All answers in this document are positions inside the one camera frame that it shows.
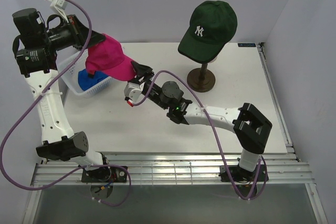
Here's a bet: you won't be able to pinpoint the aluminium rail frame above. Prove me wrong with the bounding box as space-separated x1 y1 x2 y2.
22 42 329 224

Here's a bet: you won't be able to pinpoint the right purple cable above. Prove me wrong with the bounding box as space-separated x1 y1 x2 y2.
132 70 270 200

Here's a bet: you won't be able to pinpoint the pink cap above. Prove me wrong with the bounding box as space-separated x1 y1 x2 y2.
85 34 136 81

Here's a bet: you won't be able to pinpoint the blue logo sticker right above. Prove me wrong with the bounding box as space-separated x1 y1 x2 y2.
238 43 256 48

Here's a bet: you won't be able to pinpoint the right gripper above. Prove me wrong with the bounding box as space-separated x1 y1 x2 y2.
125 60 169 110

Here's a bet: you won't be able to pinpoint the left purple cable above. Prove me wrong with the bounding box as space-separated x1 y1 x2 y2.
0 0 132 207

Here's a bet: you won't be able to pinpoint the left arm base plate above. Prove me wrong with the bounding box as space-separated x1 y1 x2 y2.
81 167 128 183

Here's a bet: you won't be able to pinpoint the purple cable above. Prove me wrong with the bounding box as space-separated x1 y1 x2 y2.
132 70 270 200
0 0 132 207

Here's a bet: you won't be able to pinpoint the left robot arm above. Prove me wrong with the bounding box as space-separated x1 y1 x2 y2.
12 8 111 182

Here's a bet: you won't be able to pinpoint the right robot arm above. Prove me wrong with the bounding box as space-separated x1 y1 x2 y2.
124 61 272 182

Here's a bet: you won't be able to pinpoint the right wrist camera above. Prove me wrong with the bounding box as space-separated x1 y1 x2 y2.
124 82 144 107

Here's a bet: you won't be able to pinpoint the dark green NY cap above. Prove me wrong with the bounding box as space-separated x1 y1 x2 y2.
177 1 238 64

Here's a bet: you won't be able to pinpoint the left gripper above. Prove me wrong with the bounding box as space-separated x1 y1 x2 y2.
41 14 106 51

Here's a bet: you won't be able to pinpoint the blue cap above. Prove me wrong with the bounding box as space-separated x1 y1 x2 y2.
77 69 110 91

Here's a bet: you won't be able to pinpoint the brown mannequin stand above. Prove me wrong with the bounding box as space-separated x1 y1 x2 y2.
187 63 216 93

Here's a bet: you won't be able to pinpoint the white plastic basket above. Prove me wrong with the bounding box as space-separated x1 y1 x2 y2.
61 49 113 98

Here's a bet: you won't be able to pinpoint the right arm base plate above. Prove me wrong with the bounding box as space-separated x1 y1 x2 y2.
219 165 269 183

